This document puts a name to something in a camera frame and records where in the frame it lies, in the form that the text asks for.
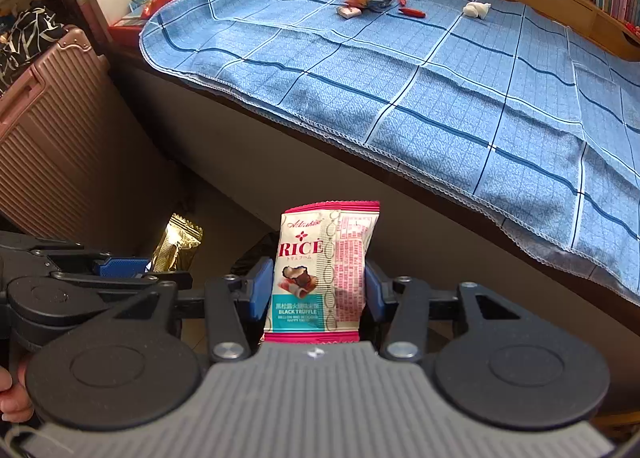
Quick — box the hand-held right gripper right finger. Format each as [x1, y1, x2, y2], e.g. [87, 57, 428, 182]
[365, 261, 522, 365]

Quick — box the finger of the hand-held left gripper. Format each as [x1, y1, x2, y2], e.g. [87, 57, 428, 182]
[46, 271, 194, 295]
[0, 231, 152, 277]

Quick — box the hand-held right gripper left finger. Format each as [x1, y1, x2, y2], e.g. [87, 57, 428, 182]
[107, 257, 276, 365]

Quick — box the gold foil wrapper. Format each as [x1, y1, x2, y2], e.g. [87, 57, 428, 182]
[151, 213, 203, 273]

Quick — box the pink edged white snack packet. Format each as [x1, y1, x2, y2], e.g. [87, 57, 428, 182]
[263, 199, 381, 344]

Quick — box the colourful snack packet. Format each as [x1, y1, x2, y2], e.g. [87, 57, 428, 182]
[345, 0, 396, 12]

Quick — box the person's left hand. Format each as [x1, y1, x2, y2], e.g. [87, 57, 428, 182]
[0, 359, 36, 424]

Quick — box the pink ribbed suitcase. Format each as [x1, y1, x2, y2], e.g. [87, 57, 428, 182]
[0, 25, 196, 245]

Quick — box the blue checked cloth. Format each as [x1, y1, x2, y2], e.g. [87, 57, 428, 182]
[139, 0, 640, 306]

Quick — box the red flat box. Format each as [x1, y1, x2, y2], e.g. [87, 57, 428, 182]
[109, 12, 151, 46]

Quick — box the black white patterned cloth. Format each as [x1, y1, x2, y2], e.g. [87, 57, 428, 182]
[0, 5, 66, 93]

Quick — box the white crumpled tissue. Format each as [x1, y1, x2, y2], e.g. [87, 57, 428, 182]
[462, 1, 493, 20]

